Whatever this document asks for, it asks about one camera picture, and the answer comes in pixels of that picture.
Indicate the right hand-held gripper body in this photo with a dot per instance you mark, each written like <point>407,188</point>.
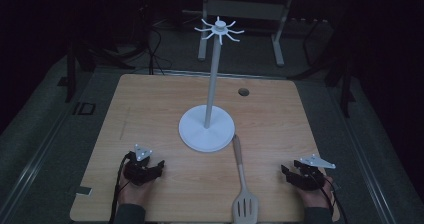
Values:
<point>308,179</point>

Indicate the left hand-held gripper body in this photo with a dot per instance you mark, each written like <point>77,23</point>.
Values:
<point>138,172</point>

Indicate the white utensil rack stand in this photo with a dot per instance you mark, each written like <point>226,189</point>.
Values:
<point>206,130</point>

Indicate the person's right hand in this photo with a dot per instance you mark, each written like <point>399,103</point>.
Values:
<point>315,197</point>

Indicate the person's left hand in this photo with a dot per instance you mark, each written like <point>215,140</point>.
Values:
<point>135,194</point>

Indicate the black floor socket box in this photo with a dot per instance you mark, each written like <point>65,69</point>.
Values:
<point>84,108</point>

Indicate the black metal stand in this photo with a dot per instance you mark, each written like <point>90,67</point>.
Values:
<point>345,84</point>
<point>71,70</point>

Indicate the white metal desk frame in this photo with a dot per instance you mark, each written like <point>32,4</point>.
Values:
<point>246,9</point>

